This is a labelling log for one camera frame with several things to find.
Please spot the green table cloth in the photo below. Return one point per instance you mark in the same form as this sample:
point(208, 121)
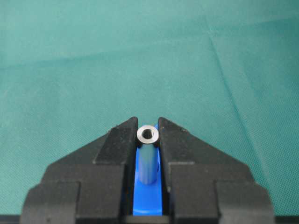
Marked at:
point(225, 70)

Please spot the silver metal shaft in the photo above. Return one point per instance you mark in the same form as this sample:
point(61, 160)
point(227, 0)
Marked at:
point(148, 139)

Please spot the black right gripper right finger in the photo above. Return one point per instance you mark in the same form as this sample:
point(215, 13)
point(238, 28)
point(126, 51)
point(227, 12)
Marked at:
point(207, 186)

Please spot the blue plastic gear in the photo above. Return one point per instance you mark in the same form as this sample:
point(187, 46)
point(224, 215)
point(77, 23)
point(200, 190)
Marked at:
point(147, 199)

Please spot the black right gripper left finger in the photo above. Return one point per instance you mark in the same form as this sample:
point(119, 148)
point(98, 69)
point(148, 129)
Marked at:
point(92, 185)

